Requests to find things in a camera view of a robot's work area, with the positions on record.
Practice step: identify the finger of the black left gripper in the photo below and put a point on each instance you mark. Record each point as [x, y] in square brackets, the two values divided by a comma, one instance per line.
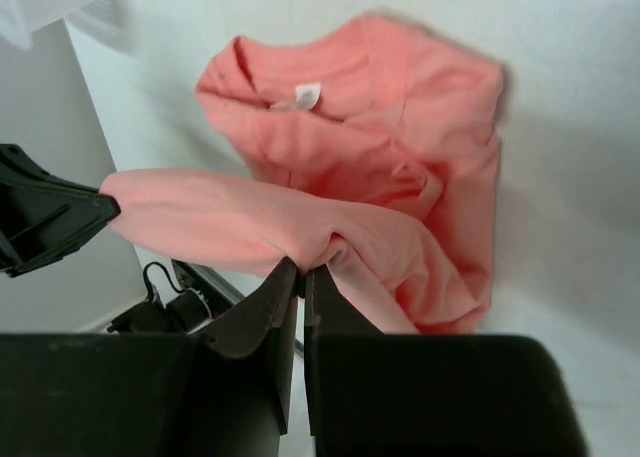
[45, 218]

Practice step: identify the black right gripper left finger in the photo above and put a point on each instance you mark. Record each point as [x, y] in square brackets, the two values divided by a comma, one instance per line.
[221, 391]

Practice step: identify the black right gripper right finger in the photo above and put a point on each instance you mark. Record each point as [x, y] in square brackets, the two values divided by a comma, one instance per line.
[376, 394]

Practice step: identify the salmon pink t-shirt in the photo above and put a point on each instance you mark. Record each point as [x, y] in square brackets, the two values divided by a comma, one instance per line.
[372, 151]

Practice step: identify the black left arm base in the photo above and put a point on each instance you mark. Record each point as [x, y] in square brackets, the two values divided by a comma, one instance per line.
[185, 312]

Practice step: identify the white plastic basket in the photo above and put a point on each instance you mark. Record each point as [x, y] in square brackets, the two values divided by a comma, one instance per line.
[108, 21]

